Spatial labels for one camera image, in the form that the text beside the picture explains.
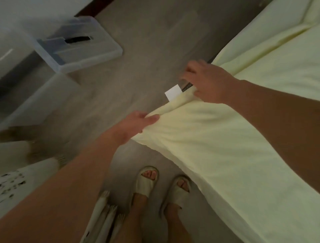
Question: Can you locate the pale yellow bed sheet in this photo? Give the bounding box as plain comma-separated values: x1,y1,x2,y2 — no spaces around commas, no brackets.
131,0,320,243

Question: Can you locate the dark grey mattress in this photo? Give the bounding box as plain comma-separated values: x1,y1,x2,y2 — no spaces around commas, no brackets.
181,81,195,93

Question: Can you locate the person's left hand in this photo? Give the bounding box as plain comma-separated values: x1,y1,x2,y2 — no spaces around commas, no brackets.
113,111,160,146

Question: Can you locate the person's right forearm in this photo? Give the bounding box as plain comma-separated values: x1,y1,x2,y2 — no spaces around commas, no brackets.
225,79,320,195

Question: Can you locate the beige slipper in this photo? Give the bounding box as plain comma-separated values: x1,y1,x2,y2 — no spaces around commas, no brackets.
162,174,193,214
131,165,160,209

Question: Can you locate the clear plastic storage bin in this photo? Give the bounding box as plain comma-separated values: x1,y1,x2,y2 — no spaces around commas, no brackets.
0,24,81,131

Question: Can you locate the person's right hand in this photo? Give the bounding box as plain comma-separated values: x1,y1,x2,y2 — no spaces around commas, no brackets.
180,59,242,105

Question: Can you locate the beige right slipper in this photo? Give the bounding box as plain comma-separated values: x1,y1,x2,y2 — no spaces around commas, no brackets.
162,174,193,214

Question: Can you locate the person's right leg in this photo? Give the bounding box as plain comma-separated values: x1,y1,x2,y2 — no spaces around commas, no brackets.
163,179,193,243

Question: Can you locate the person's left forearm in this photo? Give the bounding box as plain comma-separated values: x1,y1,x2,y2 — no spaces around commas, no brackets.
0,133,131,243

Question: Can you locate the beige left slipper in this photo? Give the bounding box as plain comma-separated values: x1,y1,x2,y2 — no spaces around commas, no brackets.
131,165,160,209

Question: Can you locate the white printed curtain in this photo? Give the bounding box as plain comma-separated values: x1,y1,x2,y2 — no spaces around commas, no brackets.
0,125,126,243

